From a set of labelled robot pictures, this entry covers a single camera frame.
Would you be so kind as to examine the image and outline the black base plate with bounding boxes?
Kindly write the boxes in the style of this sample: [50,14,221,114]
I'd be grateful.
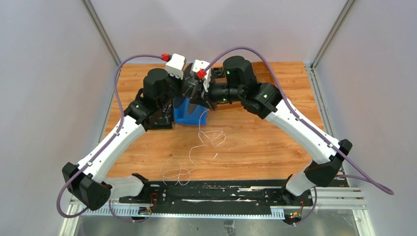
[119,179,314,215]

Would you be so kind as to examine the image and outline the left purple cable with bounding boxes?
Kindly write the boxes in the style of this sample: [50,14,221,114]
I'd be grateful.
[56,54,170,224]

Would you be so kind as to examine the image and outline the white wire cable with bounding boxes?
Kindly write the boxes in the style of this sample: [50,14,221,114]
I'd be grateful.
[159,109,227,186]

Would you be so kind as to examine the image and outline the aluminium frame rail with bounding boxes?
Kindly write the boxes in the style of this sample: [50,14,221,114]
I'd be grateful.
[85,179,365,220]

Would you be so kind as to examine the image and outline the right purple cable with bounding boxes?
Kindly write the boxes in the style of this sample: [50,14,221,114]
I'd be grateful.
[202,46,395,226]

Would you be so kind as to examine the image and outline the white wires in black bin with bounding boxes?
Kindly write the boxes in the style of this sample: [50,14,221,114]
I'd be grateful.
[156,106,173,125]

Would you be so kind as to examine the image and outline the dark grey cable spool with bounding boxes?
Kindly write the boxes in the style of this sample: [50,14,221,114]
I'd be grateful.
[172,63,203,114]

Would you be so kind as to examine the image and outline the purple cable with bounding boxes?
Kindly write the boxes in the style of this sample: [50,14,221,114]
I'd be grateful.
[56,54,170,224]
[202,46,395,226]

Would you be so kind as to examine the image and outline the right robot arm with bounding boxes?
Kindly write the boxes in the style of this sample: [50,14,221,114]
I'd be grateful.
[185,56,353,205]

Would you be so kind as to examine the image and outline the rolled tie green pattern back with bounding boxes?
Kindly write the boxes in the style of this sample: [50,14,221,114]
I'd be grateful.
[211,67,225,80]

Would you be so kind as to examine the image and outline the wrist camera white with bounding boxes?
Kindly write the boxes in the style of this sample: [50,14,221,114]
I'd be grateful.
[165,54,186,80]
[191,59,211,92]

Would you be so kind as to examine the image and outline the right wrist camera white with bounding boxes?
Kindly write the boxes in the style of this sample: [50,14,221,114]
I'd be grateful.
[191,59,211,92]

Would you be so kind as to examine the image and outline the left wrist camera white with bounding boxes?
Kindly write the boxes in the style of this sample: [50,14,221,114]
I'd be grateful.
[165,54,186,80]

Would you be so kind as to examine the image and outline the black plastic bin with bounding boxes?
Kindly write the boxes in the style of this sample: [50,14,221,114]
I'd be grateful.
[149,103,174,130]

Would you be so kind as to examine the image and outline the blue plastic bin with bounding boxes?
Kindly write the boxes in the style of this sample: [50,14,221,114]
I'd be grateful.
[174,98,208,126]

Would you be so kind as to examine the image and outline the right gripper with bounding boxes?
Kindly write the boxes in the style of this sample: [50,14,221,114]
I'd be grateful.
[188,74,242,112]

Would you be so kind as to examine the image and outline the wooden compartment tray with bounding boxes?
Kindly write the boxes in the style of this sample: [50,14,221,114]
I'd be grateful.
[210,62,274,110]

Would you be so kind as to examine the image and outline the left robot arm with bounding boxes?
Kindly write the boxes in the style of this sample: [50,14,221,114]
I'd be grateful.
[62,68,189,210]

